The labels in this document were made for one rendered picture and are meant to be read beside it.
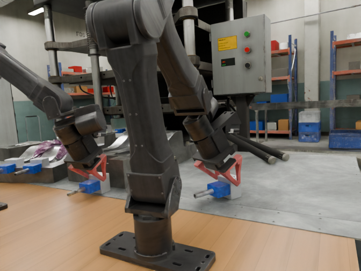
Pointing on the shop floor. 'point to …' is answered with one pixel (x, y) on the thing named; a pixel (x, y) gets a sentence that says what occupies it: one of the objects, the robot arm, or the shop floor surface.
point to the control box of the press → (242, 63)
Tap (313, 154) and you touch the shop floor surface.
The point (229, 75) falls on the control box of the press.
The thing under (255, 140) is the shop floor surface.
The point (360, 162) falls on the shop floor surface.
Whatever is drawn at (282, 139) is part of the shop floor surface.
